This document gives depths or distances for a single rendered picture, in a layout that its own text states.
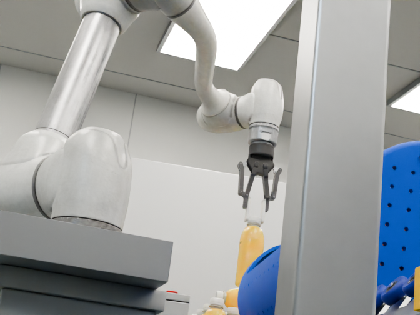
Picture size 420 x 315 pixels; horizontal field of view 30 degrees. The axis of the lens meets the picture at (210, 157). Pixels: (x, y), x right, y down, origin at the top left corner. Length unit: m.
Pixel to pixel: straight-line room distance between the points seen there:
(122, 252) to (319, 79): 0.88
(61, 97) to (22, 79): 4.80
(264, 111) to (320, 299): 1.80
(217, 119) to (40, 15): 3.57
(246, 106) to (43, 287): 1.08
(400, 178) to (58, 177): 0.75
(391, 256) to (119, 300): 0.55
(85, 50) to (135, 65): 4.29
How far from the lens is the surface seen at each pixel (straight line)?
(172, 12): 2.08
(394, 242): 1.22
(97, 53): 2.00
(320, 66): 0.61
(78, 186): 1.64
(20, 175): 1.78
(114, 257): 1.43
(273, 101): 2.35
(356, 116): 0.60
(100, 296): 1.51
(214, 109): 2.39
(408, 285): 1.01
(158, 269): 1.44
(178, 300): 2.19
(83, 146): 1.67
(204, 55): 2.21
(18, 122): 6.59
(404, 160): 1.27
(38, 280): 1.50
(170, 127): 6.76
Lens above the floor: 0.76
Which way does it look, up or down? 19 degrees up
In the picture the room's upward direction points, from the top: 7 degrees clockwise
